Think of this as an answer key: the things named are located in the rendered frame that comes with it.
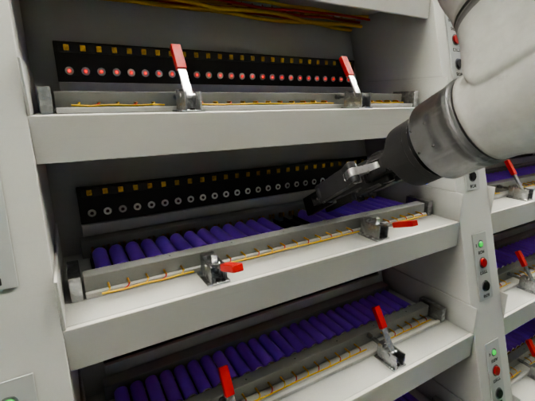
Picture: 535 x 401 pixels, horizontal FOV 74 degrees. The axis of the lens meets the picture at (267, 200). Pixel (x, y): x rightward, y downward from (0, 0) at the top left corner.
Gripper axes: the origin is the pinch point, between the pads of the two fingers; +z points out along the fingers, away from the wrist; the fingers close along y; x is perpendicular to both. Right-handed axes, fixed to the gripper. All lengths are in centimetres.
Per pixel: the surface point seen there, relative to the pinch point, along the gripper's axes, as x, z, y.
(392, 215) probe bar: 4.7, 0.1, -12.5
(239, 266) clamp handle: 7.3, -10.0, 21.4
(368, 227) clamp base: 5.9, -2.2, -4.1
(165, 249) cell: 2.1, 3.7, 25.2
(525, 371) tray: 44, 11, -47
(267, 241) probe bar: 4.4, -0.1, 12.4
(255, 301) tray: 11.4, -2.5, 17.4
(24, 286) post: 4.0, -5.3, 39.8
